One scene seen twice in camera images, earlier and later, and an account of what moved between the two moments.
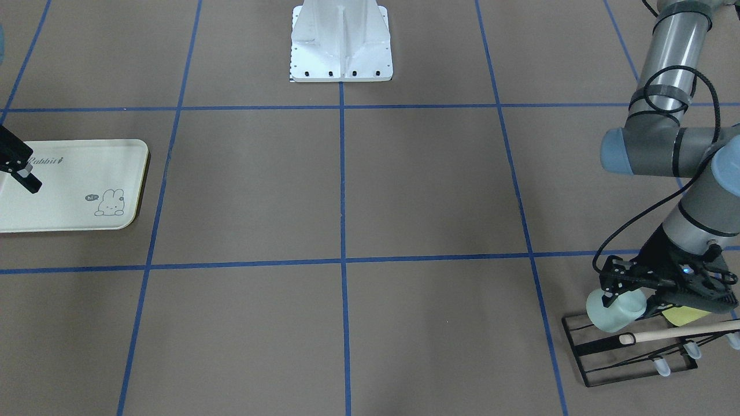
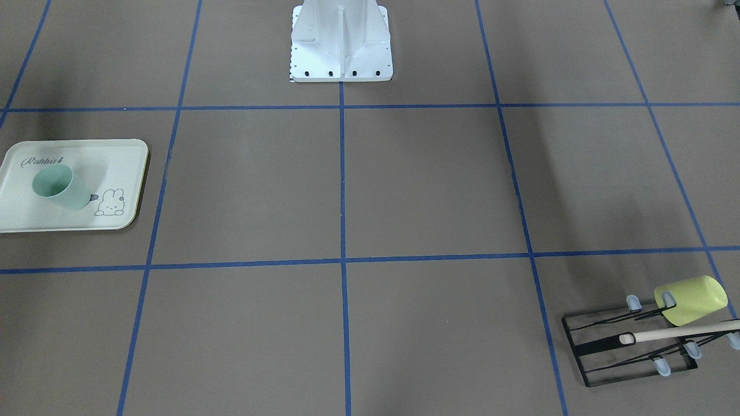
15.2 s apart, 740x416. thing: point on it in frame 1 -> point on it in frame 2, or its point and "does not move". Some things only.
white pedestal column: [336, 41] does not move
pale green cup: [620, 314] -> [56, 181]
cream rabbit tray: [87, 185] does not move
